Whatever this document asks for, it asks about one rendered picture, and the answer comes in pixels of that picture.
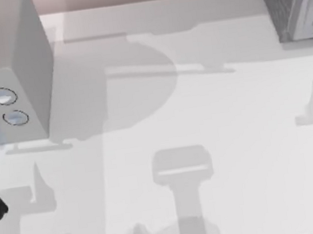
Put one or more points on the round microwave knob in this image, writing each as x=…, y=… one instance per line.
x=3, y=96
x=15, y=118

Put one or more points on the pale microwave oven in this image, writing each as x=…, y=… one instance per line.
x=22, y=53

